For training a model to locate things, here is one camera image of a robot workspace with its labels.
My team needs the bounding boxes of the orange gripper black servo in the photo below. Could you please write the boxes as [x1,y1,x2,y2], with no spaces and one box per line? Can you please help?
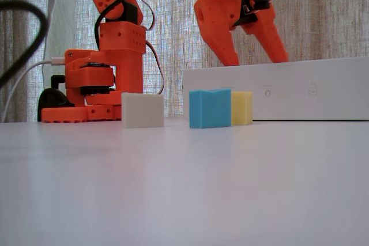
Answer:
[193,0,289,67]

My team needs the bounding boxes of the black table clamp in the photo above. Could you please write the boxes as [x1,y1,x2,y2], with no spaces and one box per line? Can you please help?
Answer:
[37,74,74,122]

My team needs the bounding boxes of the white usb cable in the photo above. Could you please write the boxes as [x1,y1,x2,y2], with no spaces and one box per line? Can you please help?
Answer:
[1,57,66,123]

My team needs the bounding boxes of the white rectangular bin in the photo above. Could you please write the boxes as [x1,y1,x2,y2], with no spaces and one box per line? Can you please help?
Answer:
[182,56,369,122]

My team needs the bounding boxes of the thick blurred black cable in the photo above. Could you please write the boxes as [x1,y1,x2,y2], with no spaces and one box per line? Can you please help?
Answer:
[0,0,50,87]

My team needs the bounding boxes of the white foam cuboid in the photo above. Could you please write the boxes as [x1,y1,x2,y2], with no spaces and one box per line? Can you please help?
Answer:
[121,92,165,129]

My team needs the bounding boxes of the yellow foam cuboid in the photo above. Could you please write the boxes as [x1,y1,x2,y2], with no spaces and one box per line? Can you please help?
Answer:
[230,90,254,126]

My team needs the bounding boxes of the blue foam cuboid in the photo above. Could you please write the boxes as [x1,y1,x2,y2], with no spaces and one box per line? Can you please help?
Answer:
[189,88,232,129]

